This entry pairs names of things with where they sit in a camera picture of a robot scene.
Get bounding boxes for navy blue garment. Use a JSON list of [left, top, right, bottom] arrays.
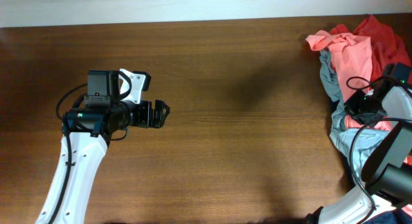
[[330, 98, 412, 224]]

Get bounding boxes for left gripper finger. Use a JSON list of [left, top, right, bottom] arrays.
[[155, 100, 168, 109], [153, 105, 170, 128]]

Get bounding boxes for grey shirt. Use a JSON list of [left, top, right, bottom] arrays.
[[319, 50, 389, 178]]

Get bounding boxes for salmon pink shirt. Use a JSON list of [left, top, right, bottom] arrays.
[[305, 30, 412, 215]]

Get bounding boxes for red shirt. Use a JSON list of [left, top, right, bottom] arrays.
[[324, 15, 411, 89]]

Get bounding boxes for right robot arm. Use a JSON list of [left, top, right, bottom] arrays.
[[304, 63, 411, 223]]

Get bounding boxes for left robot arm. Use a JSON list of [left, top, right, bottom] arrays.
[[36, 69, 170, 223]]

